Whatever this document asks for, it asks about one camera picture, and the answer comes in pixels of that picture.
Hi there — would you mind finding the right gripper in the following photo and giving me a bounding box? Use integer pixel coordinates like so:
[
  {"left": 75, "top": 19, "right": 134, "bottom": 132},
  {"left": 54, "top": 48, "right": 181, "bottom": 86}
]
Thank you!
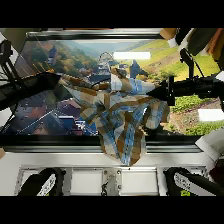
[{"left": 158, "top": 75, "right": 177, "bottom": 107}]

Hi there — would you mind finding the checked shirt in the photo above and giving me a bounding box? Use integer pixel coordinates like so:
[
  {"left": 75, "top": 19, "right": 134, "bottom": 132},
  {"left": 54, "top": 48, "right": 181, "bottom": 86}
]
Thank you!
[{"left": 61, "top": 67, "right": 171, "bottom": 167}]

